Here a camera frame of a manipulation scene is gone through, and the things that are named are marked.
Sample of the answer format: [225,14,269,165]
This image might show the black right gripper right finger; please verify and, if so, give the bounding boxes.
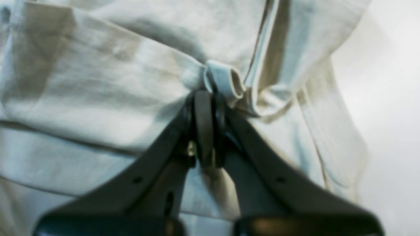
[214,93,384,236]

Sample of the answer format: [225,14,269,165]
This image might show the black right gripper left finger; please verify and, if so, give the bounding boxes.
[33,91,214,236]

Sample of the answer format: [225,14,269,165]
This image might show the beige t-shirt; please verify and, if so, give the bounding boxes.
[1,0,369,236]

